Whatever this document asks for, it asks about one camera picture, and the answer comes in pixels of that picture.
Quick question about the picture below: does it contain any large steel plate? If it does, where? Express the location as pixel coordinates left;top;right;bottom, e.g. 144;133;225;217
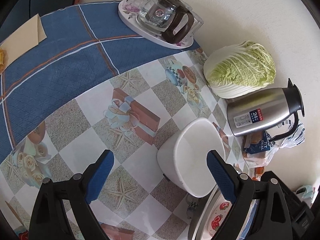
187;186;258;240

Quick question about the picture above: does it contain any white square bowl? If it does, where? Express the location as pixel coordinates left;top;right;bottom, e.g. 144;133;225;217
157;118;226;198

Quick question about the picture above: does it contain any red rimmed strawberry bowl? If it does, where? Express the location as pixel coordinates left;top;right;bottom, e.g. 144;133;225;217
206;194;232;237

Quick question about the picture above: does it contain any orange snack packet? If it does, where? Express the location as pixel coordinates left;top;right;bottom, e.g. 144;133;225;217
252;166;265;181

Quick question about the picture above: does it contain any bagged sliced bread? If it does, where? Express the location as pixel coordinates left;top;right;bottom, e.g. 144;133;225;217
242;121;305;168

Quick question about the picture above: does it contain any steel thermos jug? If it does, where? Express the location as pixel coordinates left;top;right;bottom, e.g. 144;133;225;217
227;79;305;141

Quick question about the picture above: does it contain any checkered plastic tablecloth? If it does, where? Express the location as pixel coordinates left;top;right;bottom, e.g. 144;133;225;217
1;48;248;239

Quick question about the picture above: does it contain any napa cabbage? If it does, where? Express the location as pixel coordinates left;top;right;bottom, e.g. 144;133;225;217
203;41;276;99

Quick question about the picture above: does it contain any blue plaid tablecloth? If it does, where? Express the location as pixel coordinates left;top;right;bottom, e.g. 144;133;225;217
0;0;201;163

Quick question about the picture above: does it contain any beige envelope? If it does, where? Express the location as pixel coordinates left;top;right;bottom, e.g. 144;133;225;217
1;14;47;73

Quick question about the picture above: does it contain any white oval tray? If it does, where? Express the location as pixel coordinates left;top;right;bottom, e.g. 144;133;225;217
118;0;195;50

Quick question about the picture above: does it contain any drinking glass right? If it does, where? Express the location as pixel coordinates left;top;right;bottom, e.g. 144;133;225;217
182;1;204;36

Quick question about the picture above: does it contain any glass teapot brown handle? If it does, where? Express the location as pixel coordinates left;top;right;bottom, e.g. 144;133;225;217
137;0;194;44

